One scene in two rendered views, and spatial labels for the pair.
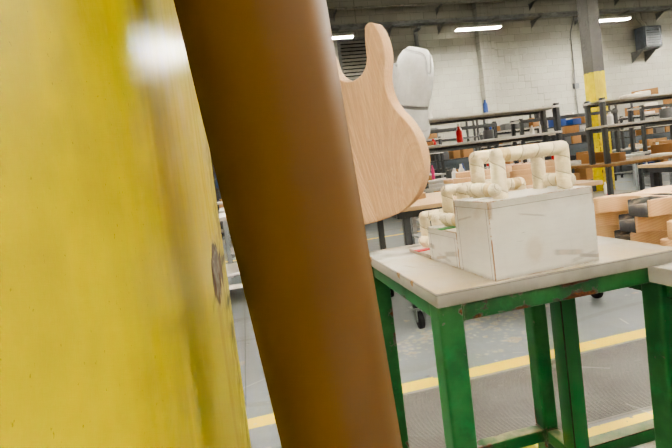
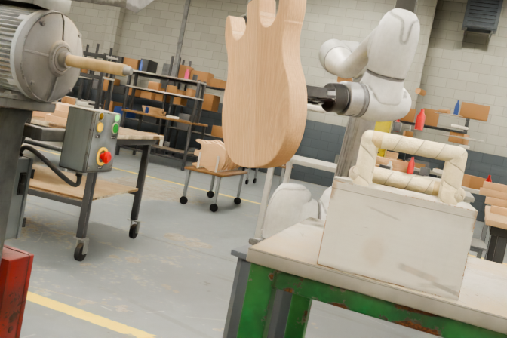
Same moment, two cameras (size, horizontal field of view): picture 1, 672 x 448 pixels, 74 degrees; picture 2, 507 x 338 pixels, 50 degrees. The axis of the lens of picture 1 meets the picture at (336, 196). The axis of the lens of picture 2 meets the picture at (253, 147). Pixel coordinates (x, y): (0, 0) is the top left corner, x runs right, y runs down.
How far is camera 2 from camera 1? 0.71 m
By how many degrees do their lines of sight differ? 29
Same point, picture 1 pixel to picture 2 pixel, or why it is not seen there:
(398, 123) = (282, 75)
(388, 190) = (265, 139)
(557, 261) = (398, 276)
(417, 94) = (384, 61)
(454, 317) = (262, 278)
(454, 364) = (248, 324)
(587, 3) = not seen: outside the picture
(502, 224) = (343, 209)
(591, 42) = not seen: outside the picture
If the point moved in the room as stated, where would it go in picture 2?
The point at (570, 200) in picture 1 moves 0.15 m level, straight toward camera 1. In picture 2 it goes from (440, 216) to (383, 210)
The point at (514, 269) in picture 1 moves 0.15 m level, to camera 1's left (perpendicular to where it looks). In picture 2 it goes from (342, 261) to (275, 240)
